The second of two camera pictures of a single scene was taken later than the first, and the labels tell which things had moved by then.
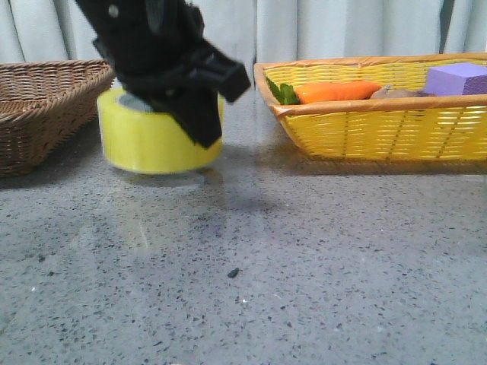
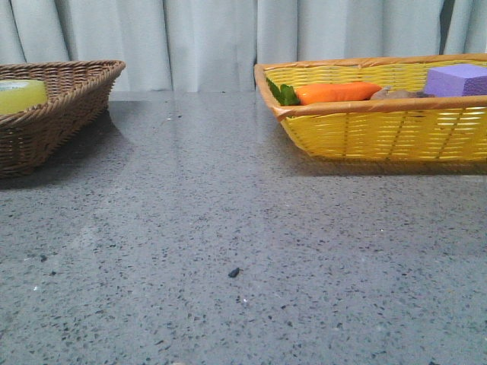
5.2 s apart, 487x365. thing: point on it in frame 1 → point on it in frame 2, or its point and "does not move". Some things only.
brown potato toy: x=386 y=92 does not move
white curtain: x=253 y=32 does not move
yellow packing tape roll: x=148 y=141 → x=17 y=95
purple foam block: x=456 y=79 does not move
